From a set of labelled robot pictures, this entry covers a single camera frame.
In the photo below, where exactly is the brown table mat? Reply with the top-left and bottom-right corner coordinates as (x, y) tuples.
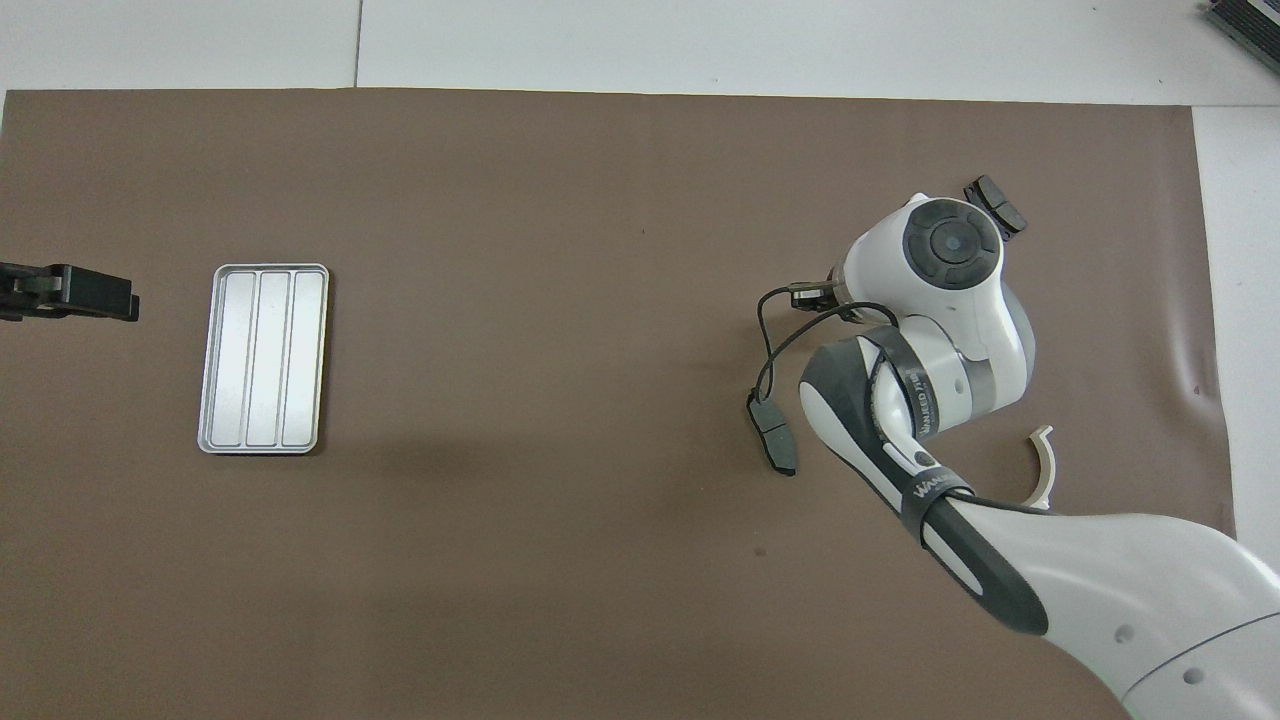
(0, 88), (1259, 720)

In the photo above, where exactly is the dark ribbed metal device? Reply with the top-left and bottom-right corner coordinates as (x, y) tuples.
(1200, 0), (1280, 76)

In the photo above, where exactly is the short dark grey brake pad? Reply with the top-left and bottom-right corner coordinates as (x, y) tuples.
(963, 175), (1028, 239)

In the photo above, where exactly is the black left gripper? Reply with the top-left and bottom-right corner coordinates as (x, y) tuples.
(0, 262), (139, 323)

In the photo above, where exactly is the white curved plastic bracket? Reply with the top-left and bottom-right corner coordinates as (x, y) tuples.
(1028, 425), (1057, 511)

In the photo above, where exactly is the silver metal tray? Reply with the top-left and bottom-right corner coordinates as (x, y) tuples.
(197, 263), (331, 456)

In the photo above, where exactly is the long dark grey brake pad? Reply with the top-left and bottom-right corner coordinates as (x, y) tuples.
(746, 392), (799, 478)

